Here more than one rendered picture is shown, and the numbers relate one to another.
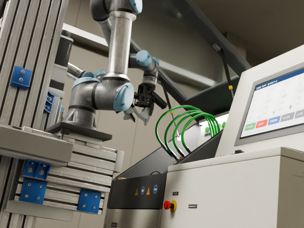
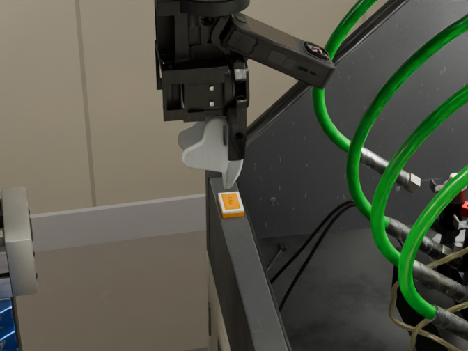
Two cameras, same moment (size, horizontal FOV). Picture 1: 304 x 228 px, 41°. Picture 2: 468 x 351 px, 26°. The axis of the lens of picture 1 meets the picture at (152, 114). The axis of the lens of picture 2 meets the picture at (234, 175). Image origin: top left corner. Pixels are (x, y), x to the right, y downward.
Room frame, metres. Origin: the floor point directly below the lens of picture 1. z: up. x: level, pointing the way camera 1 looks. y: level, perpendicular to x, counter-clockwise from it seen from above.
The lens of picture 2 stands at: (1.15, -0.21, 1.74)
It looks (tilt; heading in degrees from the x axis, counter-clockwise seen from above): 31 degrees down; 15
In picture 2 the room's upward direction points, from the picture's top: straight up
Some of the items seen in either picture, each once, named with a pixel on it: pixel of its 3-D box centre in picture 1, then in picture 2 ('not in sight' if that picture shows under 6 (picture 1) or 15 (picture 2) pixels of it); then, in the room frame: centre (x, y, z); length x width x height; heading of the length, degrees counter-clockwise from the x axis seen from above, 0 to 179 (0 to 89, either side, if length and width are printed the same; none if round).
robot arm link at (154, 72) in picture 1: (151, 68); not in sight; (1.98, 0.04, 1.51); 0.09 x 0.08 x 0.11; 161
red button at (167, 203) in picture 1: (169, 205); not in sight; (1.69, -0.13, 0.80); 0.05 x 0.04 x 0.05; 24
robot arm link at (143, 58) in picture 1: (142, 60); not in sight; (1.89, 0.09, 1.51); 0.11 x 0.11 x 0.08; 71
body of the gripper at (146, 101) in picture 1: (145, 96); (203, 50); (1.98, 0.04, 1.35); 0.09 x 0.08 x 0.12; 114
